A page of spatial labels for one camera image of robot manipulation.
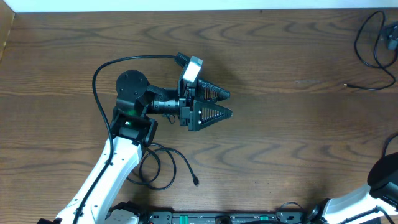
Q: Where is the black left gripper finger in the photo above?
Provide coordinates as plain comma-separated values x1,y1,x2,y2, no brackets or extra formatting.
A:
195,78,231,103
188,100,233,131

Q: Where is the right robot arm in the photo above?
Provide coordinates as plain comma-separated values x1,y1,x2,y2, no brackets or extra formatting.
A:
304,152,397,224

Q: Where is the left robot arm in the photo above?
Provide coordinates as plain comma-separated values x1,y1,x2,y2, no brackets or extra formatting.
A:
53,70,232,224

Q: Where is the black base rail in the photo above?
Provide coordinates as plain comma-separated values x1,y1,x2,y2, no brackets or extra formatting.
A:
108,202,308,224

